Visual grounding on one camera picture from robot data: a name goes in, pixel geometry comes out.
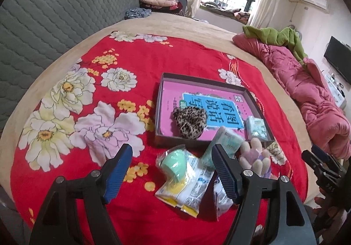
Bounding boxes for green blanket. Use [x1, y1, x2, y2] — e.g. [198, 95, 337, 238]
[243, 26, 308, 60]

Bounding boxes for small green tissue packet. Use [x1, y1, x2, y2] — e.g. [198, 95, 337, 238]
[245, 116, 269, 141]

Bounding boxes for pink quilt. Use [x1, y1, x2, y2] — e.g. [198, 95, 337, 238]
[233, 33, 351, 160]

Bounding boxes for white patterned packet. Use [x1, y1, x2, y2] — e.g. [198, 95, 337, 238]
[213, 176, 234, 221]

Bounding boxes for pink and blue book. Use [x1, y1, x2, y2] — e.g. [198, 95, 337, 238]
[162, 80, 264, 143]

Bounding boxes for yellow white plastic packet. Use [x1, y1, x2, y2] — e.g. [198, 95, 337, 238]
[179, 161, 216, 218]
[155, 157, 192, 207]

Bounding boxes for person's right hand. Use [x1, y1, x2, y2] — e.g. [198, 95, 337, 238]
[314, 197, 346, 224]

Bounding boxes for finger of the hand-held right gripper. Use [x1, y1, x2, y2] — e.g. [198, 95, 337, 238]
[301, 150, 325, 175]
[311, 145, 333, 163]

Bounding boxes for beige plush bunny purple bow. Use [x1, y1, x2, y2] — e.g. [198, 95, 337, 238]
[247, 150, 273, 180]

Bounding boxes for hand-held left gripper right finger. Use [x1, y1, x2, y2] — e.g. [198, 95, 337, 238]
[211, 143, 317, 245]

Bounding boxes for red floral blanket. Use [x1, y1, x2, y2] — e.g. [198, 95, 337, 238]
[18, 32, 309, 245]

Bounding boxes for blue floral cloth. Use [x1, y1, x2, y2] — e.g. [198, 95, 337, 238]
[125, 8, 152, 20]

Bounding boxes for dark shallow cardboard box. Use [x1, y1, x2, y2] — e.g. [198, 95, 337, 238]
[154, 72, 275, 149]

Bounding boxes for leopard print scrunchie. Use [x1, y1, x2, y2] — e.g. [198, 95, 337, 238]
[173, 106, 208, 140]

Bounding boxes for green egg sponge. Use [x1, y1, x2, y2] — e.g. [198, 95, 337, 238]
[156, 146, 192, 185]

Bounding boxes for beige bed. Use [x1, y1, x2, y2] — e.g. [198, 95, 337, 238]
[0, 11, 324, 207]

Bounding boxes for pale green tissue pack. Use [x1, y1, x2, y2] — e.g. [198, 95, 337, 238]
[199, 126, 244, 170]

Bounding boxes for white air conditioner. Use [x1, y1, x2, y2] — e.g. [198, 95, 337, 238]
[300, 0, 329, 10]

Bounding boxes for grey quilted headboard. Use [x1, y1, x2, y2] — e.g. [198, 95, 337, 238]
[0, 0, 140, 136]

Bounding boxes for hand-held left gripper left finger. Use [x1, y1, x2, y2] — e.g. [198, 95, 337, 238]
[29, 143, 133, 245]

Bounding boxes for windowsill cushions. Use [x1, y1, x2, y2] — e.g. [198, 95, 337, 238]
[200, 1, 251, 22]

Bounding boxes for standing fan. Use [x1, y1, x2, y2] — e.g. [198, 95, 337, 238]
[287, 24, 303, 41]

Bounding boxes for pink plush bunny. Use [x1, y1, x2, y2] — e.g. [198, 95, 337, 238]
[240, 138, 264, 159]

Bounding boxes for black television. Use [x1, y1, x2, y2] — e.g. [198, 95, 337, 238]
[324, 36, 351, 85]

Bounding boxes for white television cabinet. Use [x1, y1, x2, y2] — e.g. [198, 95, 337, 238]
[324, 71, 346, 110]

